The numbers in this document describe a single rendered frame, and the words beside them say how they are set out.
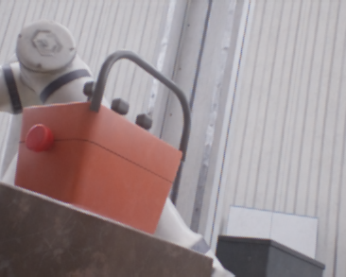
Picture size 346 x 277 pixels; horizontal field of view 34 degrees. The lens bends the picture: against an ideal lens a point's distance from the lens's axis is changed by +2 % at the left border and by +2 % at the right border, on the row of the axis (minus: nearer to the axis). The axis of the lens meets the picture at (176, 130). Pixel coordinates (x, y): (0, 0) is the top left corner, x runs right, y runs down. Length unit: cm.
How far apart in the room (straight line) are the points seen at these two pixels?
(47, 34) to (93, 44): 745
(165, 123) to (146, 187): 105
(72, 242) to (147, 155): 16
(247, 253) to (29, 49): 82
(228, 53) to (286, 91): 596
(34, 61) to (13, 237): 62
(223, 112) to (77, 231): 101
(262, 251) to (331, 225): 551
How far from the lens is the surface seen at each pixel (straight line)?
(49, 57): 116
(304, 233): 648
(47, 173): 68
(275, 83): 768
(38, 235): 60
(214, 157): 155
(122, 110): 76
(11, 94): 131
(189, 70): 181
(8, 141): 171
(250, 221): 653
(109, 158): 67
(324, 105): 753
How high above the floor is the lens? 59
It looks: 18 degrees up
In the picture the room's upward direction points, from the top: 11 degrees clockwise
